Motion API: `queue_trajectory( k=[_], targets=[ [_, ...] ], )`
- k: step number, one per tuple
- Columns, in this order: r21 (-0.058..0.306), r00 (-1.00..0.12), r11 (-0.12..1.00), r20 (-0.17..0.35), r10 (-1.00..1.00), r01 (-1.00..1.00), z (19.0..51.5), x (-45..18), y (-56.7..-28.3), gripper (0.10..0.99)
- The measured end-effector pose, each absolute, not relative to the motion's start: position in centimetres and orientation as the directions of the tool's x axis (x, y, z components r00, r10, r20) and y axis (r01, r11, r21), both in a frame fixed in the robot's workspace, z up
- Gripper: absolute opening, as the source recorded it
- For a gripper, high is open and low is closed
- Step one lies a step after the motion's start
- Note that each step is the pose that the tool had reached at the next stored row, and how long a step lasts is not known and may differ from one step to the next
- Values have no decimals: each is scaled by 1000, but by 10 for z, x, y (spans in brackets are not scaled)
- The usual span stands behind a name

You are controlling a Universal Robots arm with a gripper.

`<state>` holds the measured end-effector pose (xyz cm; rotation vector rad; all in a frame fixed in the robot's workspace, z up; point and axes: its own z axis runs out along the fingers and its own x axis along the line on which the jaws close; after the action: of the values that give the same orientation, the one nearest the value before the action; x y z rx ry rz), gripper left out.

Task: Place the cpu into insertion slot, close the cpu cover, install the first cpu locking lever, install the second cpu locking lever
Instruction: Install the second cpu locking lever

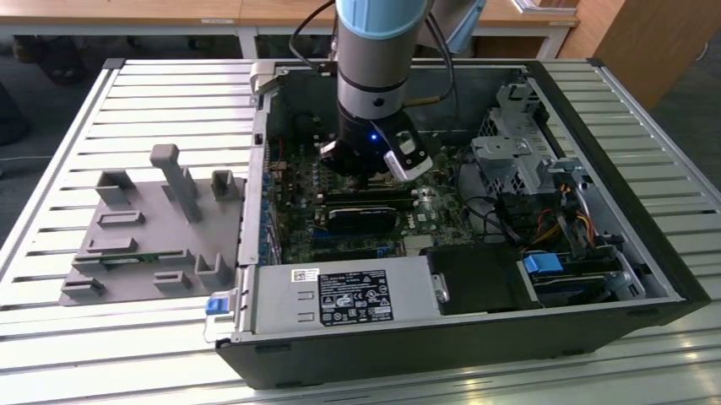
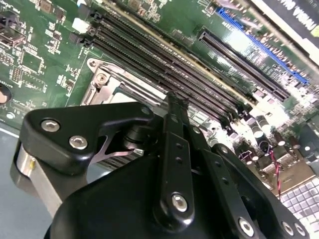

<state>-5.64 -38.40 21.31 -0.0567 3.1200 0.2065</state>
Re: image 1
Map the orange wire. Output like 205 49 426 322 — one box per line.
534 213 565 244

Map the black and grey PC case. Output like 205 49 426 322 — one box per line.
213 58 712 392

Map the white paper stack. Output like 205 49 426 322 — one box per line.
509 0 581 12

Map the yellow wire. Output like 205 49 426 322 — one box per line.
573 210 597 246

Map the blue case latch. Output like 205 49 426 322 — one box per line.
206 294 237 318

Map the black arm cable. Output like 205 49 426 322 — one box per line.
408 14 457 107
289 0 343 76

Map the blue disk carrier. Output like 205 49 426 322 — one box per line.
522 251 565 280

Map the CPU socket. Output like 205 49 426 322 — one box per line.
360 179 406 192

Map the green motherboard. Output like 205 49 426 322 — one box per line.
263 134 480 265

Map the black expansion slot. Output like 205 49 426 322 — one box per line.
313 249 408 261

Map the black graphics card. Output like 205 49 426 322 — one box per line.
325 205 400 236

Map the grey parts rack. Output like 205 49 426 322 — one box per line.
59 143 249 308

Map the wooden desk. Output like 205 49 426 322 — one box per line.
0 0 581 60

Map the wooden cabinet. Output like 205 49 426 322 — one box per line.
557 0 721 110

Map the green RAM stick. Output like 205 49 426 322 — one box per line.
99 251 191 266

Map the black plastic shroud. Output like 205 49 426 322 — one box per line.
420 244 542 316

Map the silver chipset heatsink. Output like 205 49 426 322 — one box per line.
404 235 437 254

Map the silver power supply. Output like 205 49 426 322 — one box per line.
250 256 444 337

